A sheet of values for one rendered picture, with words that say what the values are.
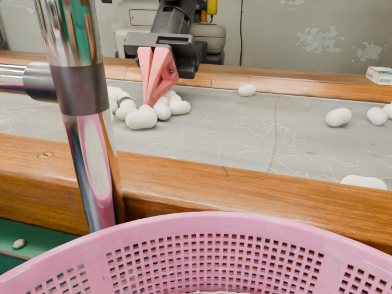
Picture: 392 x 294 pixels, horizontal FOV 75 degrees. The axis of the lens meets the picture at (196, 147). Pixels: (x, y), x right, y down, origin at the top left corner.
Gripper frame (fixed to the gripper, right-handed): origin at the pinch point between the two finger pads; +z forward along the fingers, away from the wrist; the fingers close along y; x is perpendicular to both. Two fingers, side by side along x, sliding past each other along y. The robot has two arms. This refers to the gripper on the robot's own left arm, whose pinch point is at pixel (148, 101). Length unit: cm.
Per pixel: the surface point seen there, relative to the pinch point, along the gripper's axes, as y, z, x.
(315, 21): 50, -164, 136
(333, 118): 24.5, -1.5, 1.9
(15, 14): -217, -143, 119
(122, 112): -1.9, 3.4, -2.3
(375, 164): 27.1, 5.8, -2.6
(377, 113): 30.4, -3.9, 3.5
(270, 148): 16.9, 5.5, -2.3
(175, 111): 4.0, 0.7, 0.8
